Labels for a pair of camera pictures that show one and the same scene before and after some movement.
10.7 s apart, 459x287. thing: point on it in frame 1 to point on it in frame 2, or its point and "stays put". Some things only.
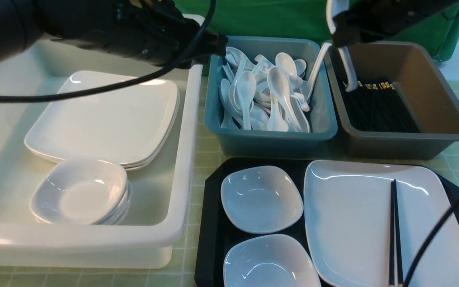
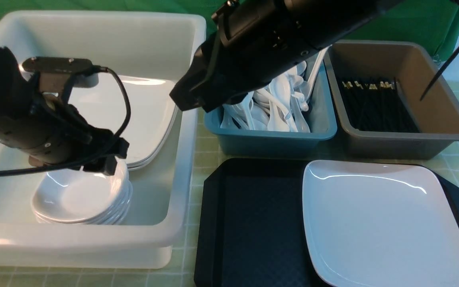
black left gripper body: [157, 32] to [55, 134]
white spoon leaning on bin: [323, 48] stays put
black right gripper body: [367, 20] to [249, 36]
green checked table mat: [179, 268] stays put
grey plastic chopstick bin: [405, 105] stays put
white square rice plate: [347, 210] stays put
